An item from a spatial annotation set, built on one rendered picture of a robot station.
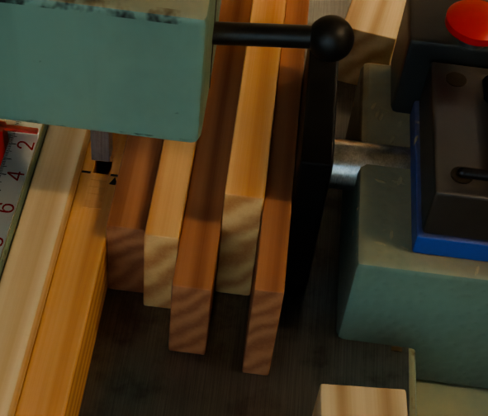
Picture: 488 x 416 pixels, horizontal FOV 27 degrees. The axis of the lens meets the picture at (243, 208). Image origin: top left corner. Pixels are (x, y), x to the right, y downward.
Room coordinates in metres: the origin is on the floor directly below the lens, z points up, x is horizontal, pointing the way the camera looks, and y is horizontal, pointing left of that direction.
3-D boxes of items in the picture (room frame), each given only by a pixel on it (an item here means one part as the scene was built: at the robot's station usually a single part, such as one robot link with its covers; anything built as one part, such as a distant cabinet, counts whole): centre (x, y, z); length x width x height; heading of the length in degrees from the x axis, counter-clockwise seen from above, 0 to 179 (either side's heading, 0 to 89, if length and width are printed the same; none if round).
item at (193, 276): (0.39, 0.02, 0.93); 0.24 x 0.02 x 0.05; 0
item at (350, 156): (0.36, -0.06, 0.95); 0.09 x 0.07 x 0.09; 0
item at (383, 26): (0.49, -0.06, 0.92); 0.04 x 0.03 x 0.04; 169
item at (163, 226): (0.38, 0.04, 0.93); 0.17 x 0.02 x 0.06; 0
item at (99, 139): (0.35, 0.07, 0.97); 0.01 x 0.01 x 0.05; 0
